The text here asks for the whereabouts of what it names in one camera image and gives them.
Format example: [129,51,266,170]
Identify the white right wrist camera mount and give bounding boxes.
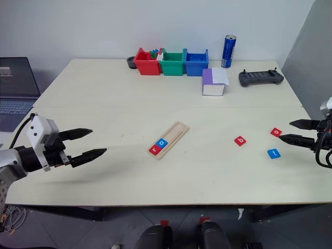
[320,97,332,118]

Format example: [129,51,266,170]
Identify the blue drink can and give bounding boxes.
[220,34,237,69]

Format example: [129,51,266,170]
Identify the purple and white box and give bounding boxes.
[201,67,230,96]

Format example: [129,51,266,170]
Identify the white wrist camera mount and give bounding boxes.
[26,114,60,172]
[320,97,332,118]

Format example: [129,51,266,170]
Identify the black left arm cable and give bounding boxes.
[9,113,36,150]

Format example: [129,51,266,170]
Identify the blue plastic bin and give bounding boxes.
[183,48,210,77]

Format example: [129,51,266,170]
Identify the green plastic bin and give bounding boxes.
[159,48,187,77]

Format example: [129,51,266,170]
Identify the grey floor cables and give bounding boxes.
[0,204,27,237]

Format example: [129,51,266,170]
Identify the black round bowl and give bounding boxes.
[126,56,139,70]

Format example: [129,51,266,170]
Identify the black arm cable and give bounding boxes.
[9,113,36,150]
[314,129,332,167]

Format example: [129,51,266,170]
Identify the red plastic bin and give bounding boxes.
[133,47,162,76]

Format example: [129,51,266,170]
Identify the black handheld controller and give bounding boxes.
[238,67,285,88]

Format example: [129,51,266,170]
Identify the wooden letter tray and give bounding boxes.
[147,121,190,161]

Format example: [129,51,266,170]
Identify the blue letter tile t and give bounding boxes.
[267,148,282,160]

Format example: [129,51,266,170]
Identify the white paper sheet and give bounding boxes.
[211,67,230,86]

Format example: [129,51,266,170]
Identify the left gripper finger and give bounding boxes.
[67,148,107,168]
[59,128,93,142]

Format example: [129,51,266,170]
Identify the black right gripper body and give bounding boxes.
[313,118,332,154]

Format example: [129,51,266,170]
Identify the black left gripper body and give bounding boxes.
[43,131,73,170]

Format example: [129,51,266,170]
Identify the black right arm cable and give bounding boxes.
[314,129,332,167]

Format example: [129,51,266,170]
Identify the dark rounded shape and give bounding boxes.
[134,224,173,249]
[198,220,232,249]

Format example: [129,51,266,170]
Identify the red letter tile r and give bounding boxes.
[148,144,162,156]

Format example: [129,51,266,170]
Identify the grey laptop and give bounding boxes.
[0,57,42,133]

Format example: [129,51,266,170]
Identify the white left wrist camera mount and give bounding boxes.
[26,114,60,172]

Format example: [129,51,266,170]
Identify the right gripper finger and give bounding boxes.
[279,133,316,151]
[289,118,319,131]

